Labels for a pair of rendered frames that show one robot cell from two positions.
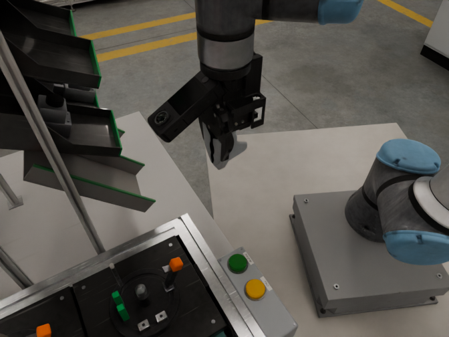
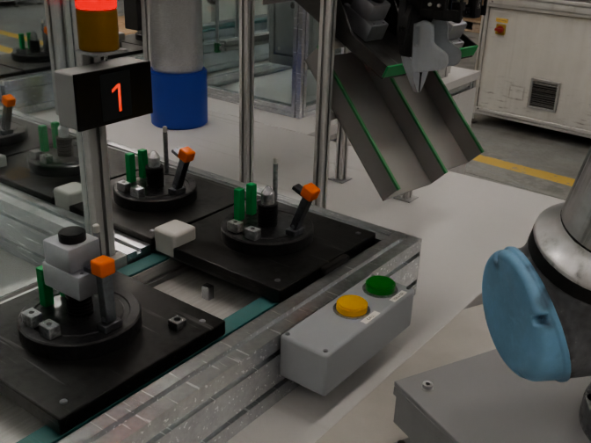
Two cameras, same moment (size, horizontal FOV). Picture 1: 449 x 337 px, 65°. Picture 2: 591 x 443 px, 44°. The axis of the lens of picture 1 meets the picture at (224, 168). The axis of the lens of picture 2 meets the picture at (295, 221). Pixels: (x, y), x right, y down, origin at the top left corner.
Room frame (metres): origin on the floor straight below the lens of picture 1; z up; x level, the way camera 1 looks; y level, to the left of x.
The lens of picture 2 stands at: (-0.06, -0.79, 1.44)
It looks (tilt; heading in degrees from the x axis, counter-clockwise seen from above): 24 degrees down; 67
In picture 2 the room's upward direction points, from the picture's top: 2 degrees clockwise
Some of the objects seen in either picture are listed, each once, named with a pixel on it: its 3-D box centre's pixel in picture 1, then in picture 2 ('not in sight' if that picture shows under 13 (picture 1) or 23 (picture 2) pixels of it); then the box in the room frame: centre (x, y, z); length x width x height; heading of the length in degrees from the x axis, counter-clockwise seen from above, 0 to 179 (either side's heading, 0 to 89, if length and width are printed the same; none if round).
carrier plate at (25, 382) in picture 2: not in sight; (82, 333); (0.00, -0.01, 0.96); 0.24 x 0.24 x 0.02; 31
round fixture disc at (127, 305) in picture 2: not in sight; (81, 319); (0.00, -0.01, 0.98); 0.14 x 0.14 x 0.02
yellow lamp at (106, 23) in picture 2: not in sight; (98, 28); (0.06, 0.17, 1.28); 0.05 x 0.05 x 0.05
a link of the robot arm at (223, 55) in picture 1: (224, 43); not in sight; (0.45, 0.00, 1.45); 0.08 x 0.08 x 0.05
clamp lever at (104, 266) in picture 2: not in sight; (100, 287); (0.02, -0.05, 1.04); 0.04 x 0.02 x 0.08; 121
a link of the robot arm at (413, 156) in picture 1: (401, 174); not in sight; (0.51, -0.38, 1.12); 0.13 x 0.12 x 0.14; 172
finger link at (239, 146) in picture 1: (231, 151); (426, 59); (0.43, -0.01, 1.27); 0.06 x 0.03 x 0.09; 121
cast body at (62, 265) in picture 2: not in sight; (69, 256); (-0.01, 0.00, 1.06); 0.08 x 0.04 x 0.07; 122
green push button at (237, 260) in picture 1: (237, 263); (380, 287); (0.38, -0.03, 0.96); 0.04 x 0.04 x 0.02
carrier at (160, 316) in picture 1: (142, 295); (266, 210); (0.29, 0.16, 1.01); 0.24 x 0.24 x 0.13; 31
